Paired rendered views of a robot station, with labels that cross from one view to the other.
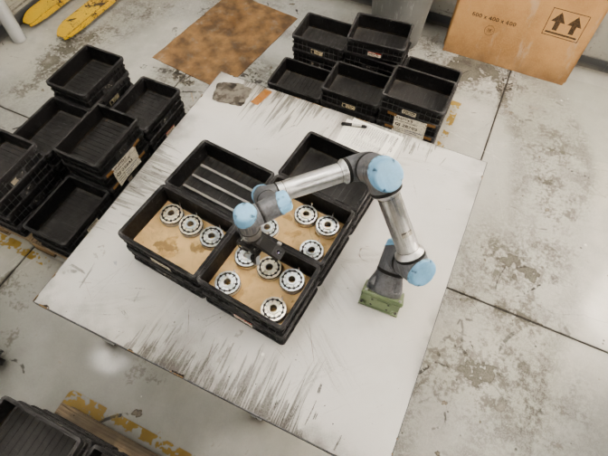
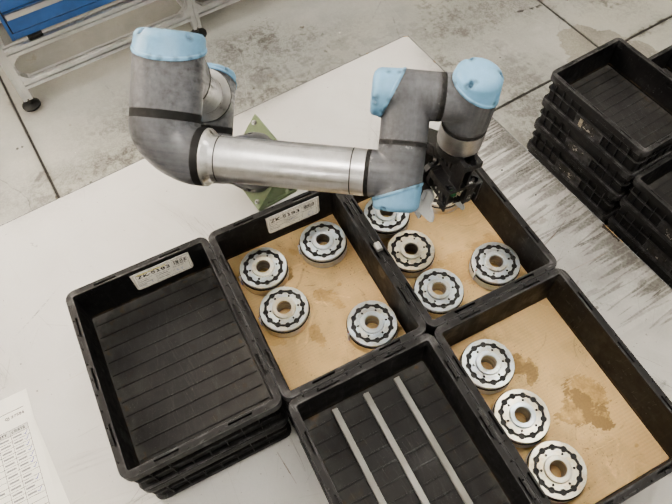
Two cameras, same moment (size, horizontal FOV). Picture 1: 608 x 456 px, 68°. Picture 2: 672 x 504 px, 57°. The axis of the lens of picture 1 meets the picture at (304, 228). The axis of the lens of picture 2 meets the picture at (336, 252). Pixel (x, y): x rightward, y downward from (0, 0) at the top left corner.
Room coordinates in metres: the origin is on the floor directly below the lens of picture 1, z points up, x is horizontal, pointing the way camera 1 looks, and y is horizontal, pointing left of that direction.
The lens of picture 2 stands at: (1.45, 0.42, 2.01)
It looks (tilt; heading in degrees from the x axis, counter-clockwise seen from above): 59 degrees down; 217
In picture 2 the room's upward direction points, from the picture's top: 4 degrees counter-clockwise
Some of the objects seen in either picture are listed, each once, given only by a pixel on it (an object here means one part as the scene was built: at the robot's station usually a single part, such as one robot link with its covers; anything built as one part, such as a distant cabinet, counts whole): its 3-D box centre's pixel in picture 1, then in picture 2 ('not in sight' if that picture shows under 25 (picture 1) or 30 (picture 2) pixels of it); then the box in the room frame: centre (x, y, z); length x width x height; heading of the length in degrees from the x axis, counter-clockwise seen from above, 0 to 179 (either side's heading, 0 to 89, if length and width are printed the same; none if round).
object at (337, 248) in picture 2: (311, 250); (322, 241); (0.89, -0.03, 0.86); 0.10 x 0.10 x 0.01
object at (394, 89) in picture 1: (412, 114); not in sight; (2.18, -0.69, 0.37); 0.40 x 0.30 x 0.45; 66
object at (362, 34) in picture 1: (375, 59); not in sight; (2.71, -0.48, 0.37); 0.42 x 0.34 x 0.46; 66
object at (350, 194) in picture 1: (330, 176); (176, 357); (1.27, -0.12, 0.87); 0.40 x 0.30 x 0.11; 61
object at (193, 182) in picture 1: (222, 185); (412, 474); (1.21, 0.38, 0.87); 0.40 x 0.30 x 0.11; 61
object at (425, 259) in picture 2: (269, 267); (410, 250); (0.81, 0.14, 0.86); 0.10 x 0.10 x 0.01
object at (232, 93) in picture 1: (231, 92); not in sight; (1.98, 0.44, 0.71); 0.22 x 0.19 x 0.01; 66
